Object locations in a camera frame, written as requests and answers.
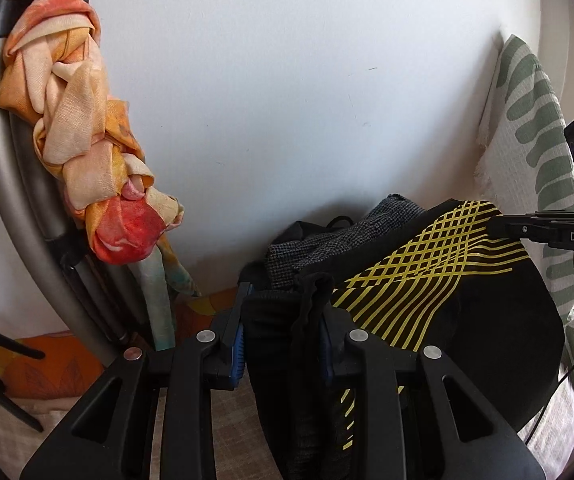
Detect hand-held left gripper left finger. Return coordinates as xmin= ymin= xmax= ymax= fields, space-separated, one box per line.
xmin=19 ymin=280 xmax=255 ymax=480

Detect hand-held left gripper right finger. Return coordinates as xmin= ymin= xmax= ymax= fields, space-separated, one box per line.
xmin=317 ymin=305 xmax=548 ymax=480

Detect orange patterned bed sheet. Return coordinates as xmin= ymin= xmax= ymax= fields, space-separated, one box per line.
xmin=0 ymin=290 xmax=240 ymax=401

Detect small black tripod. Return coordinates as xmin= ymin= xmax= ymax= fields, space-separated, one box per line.
xmin=0 ymin=314 xmax=48 ymax=433

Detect pink plaid blanket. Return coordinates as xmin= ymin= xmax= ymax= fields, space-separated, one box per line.
xmin=0 ymin=355 xmax=574 ymax=480

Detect folded grey pants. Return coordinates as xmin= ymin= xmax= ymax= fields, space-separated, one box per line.
xmin=266 ymin=195 xmax=428 ymax=291

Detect green striped white cushion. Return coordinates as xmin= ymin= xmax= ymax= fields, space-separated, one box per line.
xmin=474 ymin=34 xmax=574 ymax=411

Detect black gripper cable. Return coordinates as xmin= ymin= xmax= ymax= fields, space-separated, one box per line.
xmin=523 ymin=310 xmax=574 ymax=446

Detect black pants with yellow print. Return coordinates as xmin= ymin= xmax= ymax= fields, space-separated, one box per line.
xmin=239 ymin=200 xmax=565 ymax=480

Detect orange knotted scarf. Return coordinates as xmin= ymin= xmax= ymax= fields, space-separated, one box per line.
xmin=0 ymin=0 xmax=202 ymax=351

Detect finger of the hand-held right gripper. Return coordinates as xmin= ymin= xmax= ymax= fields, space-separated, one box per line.
xmin=487 ymin=211 xmax=550 ymax=245

